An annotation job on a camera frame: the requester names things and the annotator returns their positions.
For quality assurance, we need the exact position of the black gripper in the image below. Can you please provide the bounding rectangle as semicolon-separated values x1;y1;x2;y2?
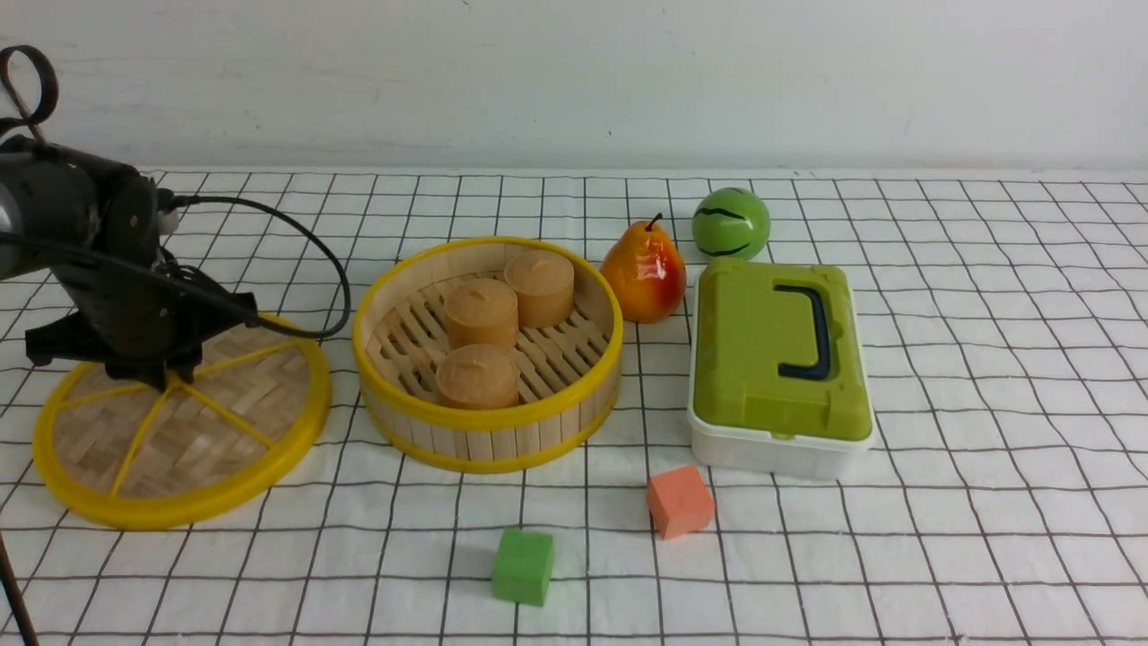
24;252;242;392

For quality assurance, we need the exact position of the yellow woven steamer lid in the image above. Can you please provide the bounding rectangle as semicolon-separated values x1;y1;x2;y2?
32;327;332;531

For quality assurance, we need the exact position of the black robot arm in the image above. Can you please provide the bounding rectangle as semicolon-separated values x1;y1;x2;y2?
1;135;258;391

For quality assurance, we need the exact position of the bamboo steamer basket yellow rim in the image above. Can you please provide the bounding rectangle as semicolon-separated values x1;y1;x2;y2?
352;236;626;474

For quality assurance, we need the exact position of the brown toy bun front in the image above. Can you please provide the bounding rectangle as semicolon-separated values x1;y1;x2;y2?
435;344;520;410

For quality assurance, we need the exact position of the brown toy bun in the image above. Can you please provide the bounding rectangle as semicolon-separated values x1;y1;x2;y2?
503;249;575;328
435;344;520;410
444;278;519;349

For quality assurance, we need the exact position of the brown toy bun middle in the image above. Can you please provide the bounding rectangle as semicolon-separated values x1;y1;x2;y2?
444;278;519;349

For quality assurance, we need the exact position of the brown toy bun rear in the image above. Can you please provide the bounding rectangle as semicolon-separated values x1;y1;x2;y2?
503;249;575;328

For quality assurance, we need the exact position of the green foam cube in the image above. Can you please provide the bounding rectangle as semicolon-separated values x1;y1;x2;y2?
491;527;556;607

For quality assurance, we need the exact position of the red yellow toy pear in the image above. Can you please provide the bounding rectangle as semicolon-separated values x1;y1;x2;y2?
600;213;687;324

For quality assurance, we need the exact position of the orange foam cube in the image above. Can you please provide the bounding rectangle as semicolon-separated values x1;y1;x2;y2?
645;465;715;540

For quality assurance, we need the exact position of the green striped toy ball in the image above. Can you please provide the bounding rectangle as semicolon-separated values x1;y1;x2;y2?
691;187;770;260

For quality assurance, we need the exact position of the green lidded white plastic box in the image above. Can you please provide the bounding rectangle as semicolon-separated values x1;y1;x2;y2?
687;257;876;482

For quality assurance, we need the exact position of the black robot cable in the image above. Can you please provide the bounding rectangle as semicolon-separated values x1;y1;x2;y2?
0;45;352;340

